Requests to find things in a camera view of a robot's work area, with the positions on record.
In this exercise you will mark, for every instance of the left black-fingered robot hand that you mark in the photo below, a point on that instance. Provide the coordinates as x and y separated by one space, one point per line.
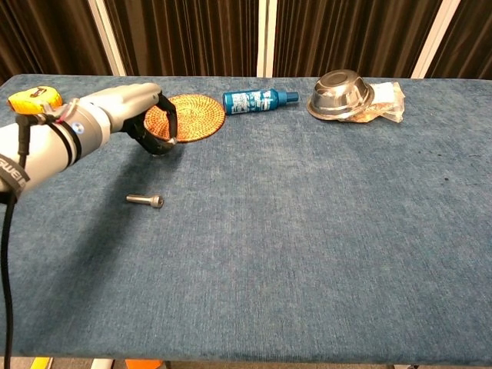
127 100

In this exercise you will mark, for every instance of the small silver screw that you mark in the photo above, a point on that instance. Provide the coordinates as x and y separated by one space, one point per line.
144 200

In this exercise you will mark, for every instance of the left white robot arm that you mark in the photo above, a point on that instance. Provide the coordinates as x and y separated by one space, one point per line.
46 150

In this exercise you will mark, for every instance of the round woven orange coaster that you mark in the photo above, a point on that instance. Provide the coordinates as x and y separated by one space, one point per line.
200 115

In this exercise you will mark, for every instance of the dark brown pleated curtain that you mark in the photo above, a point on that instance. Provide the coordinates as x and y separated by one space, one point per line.
184 34
46 34
346 34
465 38

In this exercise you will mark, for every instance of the yellow tape measure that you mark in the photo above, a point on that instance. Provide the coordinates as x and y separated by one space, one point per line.
34 100

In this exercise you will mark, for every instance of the blue spray bottle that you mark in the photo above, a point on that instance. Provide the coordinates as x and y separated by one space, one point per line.
250 100

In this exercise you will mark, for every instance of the stainless steel bowl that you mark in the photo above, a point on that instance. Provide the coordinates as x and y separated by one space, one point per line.
338 96

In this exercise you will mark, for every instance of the blue table cloth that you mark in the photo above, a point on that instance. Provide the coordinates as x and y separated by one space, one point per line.
288 238

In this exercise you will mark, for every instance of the clear plastic bag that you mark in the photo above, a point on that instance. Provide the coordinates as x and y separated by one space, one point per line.
388 104

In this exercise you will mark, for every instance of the white aluminium frame post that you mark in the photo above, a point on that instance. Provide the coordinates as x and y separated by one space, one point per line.
107 38
267 38
436 38

